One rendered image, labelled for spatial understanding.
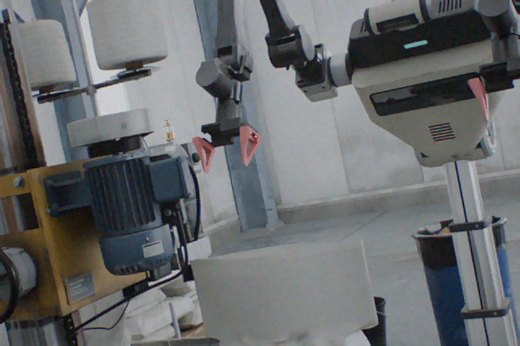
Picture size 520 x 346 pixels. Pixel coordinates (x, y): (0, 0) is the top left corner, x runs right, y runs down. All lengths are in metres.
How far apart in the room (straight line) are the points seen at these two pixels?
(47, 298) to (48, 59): 0.57
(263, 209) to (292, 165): 0.71
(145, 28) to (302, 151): 8.86
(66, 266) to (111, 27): 0.53
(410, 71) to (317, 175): 8.47
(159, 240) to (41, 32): 0.60
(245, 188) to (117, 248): 9.11
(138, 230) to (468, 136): 1.00
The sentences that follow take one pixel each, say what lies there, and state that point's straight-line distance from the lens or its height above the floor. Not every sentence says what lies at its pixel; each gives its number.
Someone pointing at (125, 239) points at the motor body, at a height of 1.16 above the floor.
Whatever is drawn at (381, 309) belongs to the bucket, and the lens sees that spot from 4.46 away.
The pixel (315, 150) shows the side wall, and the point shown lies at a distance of 10.51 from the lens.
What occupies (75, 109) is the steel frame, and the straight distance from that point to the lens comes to 8.01.
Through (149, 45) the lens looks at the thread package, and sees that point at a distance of 1.78.
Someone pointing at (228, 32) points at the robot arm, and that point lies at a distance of 1.80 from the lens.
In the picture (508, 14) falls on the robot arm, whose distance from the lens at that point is 1.49.
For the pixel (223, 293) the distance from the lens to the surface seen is 2.02.
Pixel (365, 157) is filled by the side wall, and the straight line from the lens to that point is 10.29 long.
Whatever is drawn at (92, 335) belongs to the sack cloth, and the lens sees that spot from 2.23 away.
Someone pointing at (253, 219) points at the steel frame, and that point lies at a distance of 10.76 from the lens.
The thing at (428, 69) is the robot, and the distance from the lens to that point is 2.10.
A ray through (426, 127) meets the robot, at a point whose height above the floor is 1.24.
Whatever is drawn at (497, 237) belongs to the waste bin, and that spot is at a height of 0.58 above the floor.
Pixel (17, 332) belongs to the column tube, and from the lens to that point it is 1.82.
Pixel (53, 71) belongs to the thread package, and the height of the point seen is 1.56.
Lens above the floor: 1.32
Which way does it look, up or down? 3 degrees down
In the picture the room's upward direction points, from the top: 12 degrees counter-clockwise
